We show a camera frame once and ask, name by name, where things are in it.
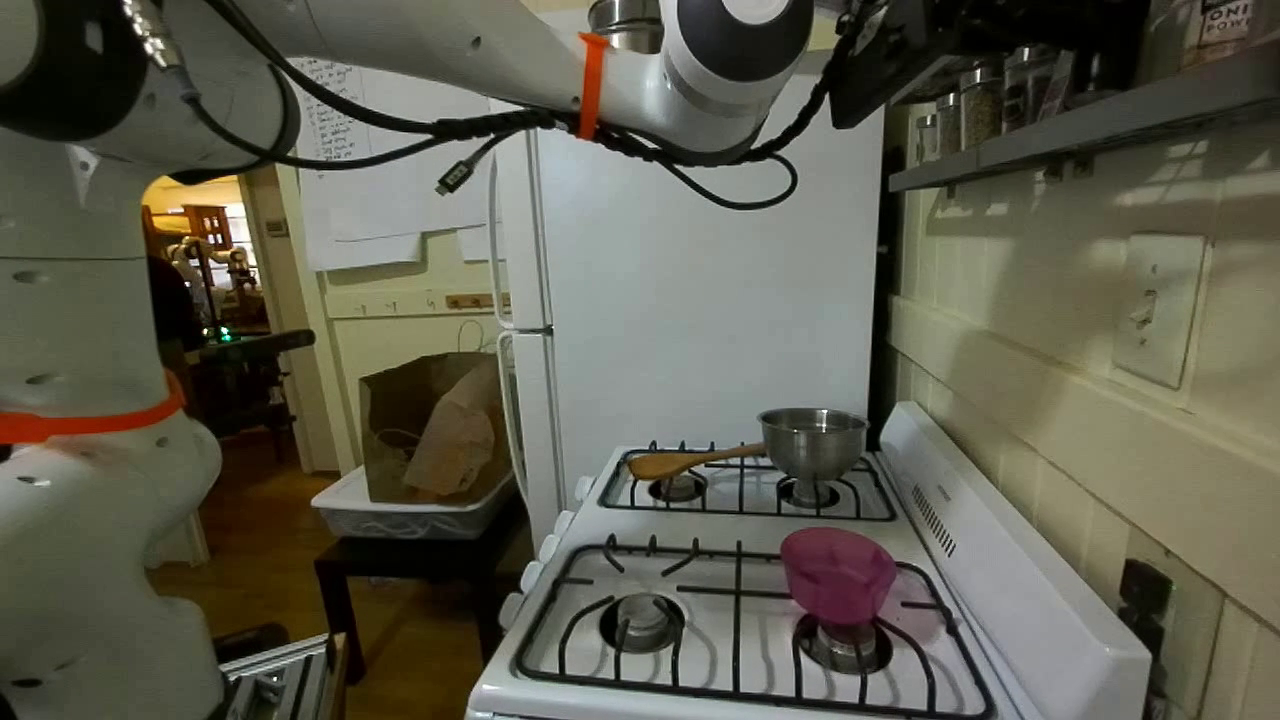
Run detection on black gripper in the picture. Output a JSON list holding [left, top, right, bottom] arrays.
[[822, 0, 980, 127]]

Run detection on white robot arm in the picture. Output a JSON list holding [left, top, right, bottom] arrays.
[[0, 0, 830, 720]]

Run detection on left black stove grate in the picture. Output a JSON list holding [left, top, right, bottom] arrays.
[[598, 448, 897, 525]]

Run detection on black stove grate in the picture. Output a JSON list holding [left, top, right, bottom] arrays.
[[598, 448, 897, 525], [514, 539, 996, 720]]

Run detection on white gas stove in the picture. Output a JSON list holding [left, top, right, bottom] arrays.
[[466, 403, 1150, 720]]

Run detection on right black stove grate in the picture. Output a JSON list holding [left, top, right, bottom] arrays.
[[514, 539, 996, 720]]

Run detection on hanging steel pans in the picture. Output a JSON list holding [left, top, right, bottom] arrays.
[[586, 0, 662, 55]]

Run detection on white refrigerator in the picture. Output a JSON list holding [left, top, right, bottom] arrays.
[[483, 118, 885, 533]]

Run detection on steel pot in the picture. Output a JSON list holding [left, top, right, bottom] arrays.
[[761, 409, 869, 480]]

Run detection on wooden spoon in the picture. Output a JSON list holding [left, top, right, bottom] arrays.
[[624, 445, 763, 480]]

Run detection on pink plastic bowl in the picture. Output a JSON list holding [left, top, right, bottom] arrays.
[[779, 529, 897, 629]]

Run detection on brown paper bag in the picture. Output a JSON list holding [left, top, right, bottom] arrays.
[[361, 354, 513, 503]]

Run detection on dark wooden side table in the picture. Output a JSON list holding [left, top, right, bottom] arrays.
[[310, 510, 529, 683]]

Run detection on white plastic tray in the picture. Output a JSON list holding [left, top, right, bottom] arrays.
[[310, 468, 513, 539]]

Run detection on grey wall spice rack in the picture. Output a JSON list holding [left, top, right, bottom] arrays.
[[886, 0, 1280, 191]]

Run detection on white light switch plate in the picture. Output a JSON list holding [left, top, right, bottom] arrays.
[[1110, 237, 1204, 390]]

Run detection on black wall outlet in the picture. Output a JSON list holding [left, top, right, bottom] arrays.
[[1115, 560, 1170, 652]]

